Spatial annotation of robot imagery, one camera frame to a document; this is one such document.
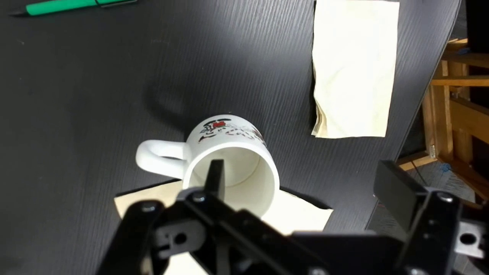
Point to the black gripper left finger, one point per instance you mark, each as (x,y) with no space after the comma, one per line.
(215,178)

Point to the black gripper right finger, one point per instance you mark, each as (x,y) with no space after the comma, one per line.
(399,191)

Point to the white floral ceramic mug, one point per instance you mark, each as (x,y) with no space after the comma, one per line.
(234,169)

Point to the green pen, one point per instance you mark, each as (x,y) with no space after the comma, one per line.
(76,5)

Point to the wooden easel frame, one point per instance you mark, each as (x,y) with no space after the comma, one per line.
(458,117)

